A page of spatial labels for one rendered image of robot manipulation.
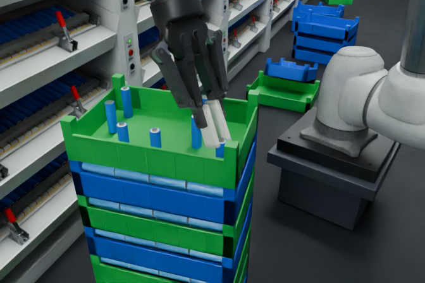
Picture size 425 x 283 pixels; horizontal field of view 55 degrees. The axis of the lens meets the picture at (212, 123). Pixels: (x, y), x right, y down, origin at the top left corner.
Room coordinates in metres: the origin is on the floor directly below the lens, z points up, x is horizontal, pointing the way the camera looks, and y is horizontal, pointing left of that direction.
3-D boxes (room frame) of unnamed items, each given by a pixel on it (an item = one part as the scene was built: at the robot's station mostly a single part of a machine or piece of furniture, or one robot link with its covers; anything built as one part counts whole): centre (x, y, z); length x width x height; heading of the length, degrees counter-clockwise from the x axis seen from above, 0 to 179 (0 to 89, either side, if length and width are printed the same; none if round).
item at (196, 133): (0.61, 0.03, 0.52); 0.02 x 0.02 x 0.06
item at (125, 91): (0.72, 0.17, 0.52); 0.02 x 0.02 x 0.06
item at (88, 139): (0.63, 0.08, 0.52); 0.30 x 0.20 x 0.08; 74
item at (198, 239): (0.63, 0.08, 0.36); 0.30 x 0.20 x 0.08; 74
